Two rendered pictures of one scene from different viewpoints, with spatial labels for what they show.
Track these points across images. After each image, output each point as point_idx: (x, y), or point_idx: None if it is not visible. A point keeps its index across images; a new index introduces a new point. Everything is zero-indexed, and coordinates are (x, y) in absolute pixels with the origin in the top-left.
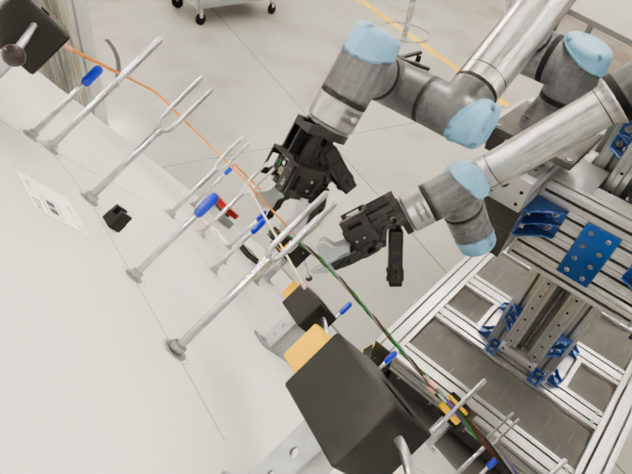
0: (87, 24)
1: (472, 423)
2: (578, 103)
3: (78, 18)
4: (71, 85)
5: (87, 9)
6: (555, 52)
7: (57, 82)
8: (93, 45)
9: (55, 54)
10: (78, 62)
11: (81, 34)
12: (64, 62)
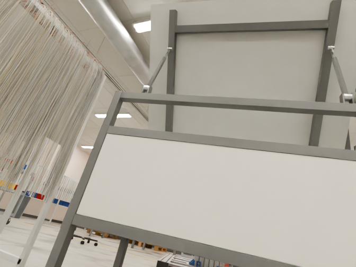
0: (98, 92)
1: None
2: None
3: (98, 89)
4: (91, 100)
5: (100, 89)
6: None
7: (89, 97)
8: (97, 98)
9: (95, 89)
10: (96, 97)
11: (96, 93)
12: (94, 94)
